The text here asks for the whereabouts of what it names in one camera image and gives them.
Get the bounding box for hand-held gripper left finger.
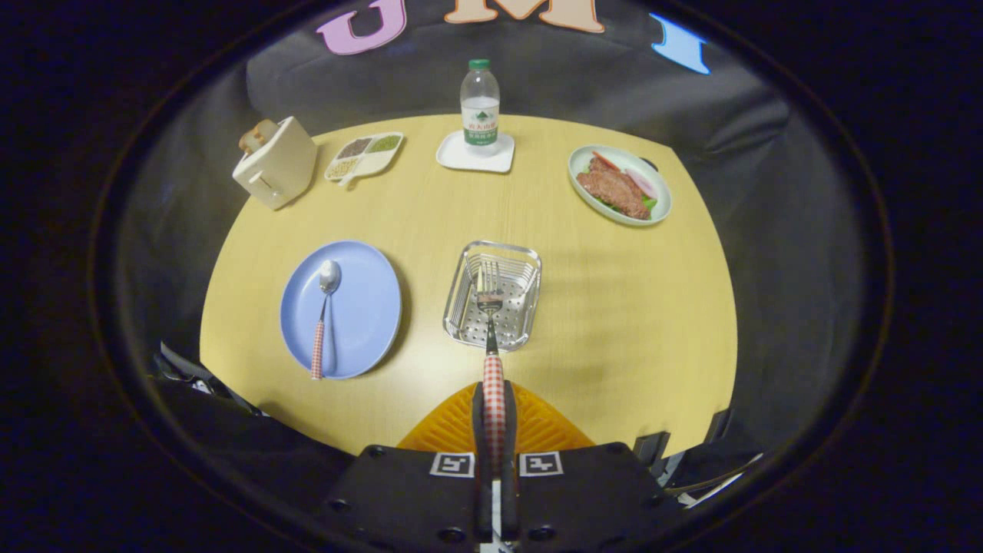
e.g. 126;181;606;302
319;382;492;548

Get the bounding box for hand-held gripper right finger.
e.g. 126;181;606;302
503;380;680;548

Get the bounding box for fork with red checked handle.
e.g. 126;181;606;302
476;261;508;475

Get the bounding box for spoon with red checked handle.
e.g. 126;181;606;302
310;260;343;381

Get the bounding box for person's dark clothing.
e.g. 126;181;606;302
150;342;358;508

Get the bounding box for blue round plate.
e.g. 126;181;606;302
280;240;402;380

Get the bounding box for metal perforated basket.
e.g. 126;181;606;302
443;240;543;353

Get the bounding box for brown meat steak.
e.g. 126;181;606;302
576;157;652;220

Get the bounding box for pale green plate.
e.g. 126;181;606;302
568;145;673;227

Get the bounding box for pink ham slice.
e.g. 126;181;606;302
626;167;660;200

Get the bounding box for white divided dish with beans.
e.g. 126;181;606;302
324;133;405;189

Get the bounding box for white square coaster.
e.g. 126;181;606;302
435;130;515;174

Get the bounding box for cream toaster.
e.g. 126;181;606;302
233;117;318;210

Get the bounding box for brown toast slice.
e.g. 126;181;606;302
239;120;279;153

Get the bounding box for clear water bottle green cap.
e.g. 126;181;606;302
460;59;501;157

